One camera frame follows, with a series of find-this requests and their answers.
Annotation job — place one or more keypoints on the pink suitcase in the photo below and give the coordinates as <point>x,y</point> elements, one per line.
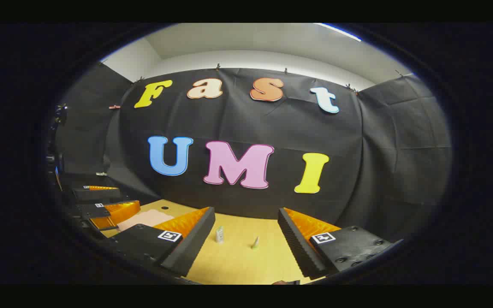
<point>148,218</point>

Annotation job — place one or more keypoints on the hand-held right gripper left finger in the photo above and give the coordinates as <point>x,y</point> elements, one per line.
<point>195,239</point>

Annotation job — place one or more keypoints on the white green-striped cream tube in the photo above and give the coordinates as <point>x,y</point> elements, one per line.
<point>219,235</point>

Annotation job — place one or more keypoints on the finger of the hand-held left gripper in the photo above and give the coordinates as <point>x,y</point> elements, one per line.
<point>96,193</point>
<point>94,211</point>

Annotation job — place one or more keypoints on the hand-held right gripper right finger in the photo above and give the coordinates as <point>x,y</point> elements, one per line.
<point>295,244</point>

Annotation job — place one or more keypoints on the black backdrop cloth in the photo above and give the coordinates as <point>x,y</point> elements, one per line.
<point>272,124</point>

